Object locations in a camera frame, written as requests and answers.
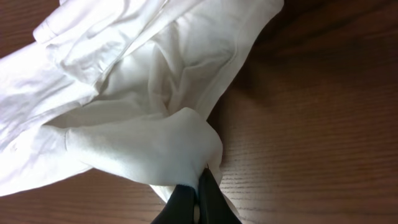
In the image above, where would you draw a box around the white t-shirt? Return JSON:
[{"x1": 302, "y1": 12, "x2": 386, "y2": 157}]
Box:
[{"x1": 1, "y1": 0, "x2": 284, "y2": 201}]

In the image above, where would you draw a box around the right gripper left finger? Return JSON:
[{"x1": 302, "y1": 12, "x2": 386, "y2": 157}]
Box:
[{"x1": 151, "y1": 185, "x2": 196, "y2": 224}]

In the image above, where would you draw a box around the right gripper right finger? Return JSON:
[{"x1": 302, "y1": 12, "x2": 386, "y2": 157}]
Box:
[{"x1": 198, "y1": 168, "x2": 241, "y2": 224}]

